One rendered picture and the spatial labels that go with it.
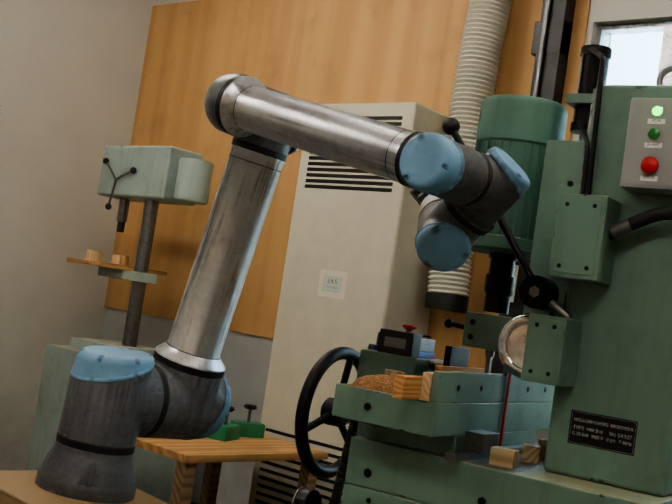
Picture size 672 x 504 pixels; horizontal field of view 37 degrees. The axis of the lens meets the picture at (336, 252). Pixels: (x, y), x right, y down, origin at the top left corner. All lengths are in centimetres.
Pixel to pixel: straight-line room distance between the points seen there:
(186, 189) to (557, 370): 250
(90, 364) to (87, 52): 323
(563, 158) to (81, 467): 108
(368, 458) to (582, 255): 55
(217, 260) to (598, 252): 74
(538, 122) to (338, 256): 180
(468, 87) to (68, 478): 223
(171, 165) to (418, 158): 268
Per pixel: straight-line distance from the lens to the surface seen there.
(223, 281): 201
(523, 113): 201
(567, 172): 197
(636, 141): 183
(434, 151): 151
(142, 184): 422
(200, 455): 315
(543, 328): 180
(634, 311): 185
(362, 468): 194
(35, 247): 487
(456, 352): 206
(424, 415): 178
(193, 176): 404
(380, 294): 356
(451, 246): 165
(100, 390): 193
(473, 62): 368
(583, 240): 180
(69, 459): 196
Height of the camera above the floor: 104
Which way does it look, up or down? 3 degrees up
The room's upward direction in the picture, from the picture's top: 9 degrees clockwise
